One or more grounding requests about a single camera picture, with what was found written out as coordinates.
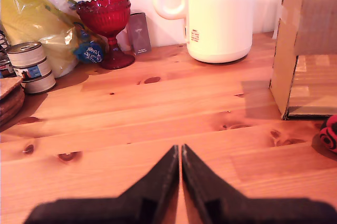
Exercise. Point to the red and black footbag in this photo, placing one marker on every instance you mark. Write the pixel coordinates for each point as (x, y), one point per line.
(329, 135)

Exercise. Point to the cardboard dice tower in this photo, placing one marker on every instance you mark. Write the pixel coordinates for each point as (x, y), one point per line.
(302, 39)

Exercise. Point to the white tin can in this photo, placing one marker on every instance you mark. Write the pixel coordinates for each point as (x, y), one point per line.
(39, 84)
(26, 54)

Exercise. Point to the blue printed wrapper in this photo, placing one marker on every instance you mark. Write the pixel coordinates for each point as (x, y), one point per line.
(88, 51)

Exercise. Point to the small grey card box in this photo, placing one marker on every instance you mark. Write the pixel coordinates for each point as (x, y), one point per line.
(139, 33)

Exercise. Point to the stack of cork trivets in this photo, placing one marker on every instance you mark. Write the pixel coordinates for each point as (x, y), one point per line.
(9, 98)

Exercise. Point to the tin can with blue label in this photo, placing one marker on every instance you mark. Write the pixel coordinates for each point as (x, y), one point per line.
(33, 71)

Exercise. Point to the cream thermos jug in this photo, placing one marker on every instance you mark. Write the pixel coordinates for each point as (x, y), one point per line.
(218, 15)

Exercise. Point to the red glass goblet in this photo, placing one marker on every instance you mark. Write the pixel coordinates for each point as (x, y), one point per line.
(110, 21)

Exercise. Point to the tin can with red label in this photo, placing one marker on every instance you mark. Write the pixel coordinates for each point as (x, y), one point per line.
(5, 68)

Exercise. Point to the tall white printed box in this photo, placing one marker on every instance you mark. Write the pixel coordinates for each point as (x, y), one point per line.
(279, 5)

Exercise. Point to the yellow plastic bag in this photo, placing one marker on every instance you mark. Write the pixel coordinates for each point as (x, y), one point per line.
(34, 23)

